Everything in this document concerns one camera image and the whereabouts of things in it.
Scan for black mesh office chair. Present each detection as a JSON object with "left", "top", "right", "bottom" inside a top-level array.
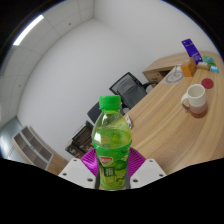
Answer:
[{"left": 108, "top": 71, "right": 159, "bottom": 110}]

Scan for tan flat packet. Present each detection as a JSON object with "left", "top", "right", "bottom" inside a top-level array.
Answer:
[{"left": 197, "top": 61, "right": 211, "bottom": 71}]

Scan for purple standing pouch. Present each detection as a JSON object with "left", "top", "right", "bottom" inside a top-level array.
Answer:
[{"left": 181, "top": 38, "right": 204, "bottom": 65}]

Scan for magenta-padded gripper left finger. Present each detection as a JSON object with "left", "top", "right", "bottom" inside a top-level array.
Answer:
[{"left": 58, "top": 148, "right": 100, "bottom": 190}]

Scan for flat round red coaster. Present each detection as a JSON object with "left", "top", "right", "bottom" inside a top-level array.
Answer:
[{"left": 200, "top": 77, "right": 215, "bottom": 90}]

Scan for open dark cardboard box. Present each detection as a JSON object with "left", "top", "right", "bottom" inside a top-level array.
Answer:
[{"left": 71, "top": 120, "right": 95, "bottom": 151}]

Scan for black padded office chair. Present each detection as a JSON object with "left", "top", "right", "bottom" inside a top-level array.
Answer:
[{"left": 87, "top": 101, "right": 103, "bottom": 125}]

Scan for white and brown mug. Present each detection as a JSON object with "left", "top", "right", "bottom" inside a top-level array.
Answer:
[{"left": 180, "top": 83, "right": 209, "bottom": 119}]

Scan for dark brown printed carton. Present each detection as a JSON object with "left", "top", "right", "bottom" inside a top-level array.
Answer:
[{"left": 64, "top": 139, "right": 89, "bottom": 160}]

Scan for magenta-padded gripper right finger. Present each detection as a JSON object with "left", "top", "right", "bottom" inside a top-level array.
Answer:
[{"left": 125, "top": 147, "right": 167, "bottom": 190}]

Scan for wooden side desk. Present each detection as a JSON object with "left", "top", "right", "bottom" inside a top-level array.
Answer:
[{"left": 142, "top": 50, "right": 201, "bottom": 84}]

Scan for wooden shelf cabinet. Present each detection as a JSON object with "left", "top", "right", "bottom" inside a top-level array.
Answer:
[{"left": 12, "top": 125, "right": 69, "bottom": 176}]

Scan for long ceiling light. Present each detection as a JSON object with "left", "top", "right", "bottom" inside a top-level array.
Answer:
[{"left": 12, "top": 14, "right": 45, "bottom": 47}]

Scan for green drink bottle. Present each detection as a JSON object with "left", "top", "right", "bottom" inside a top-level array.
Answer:
[{"left": 91, "top": 95, "right": 133, "bottom": 191}]

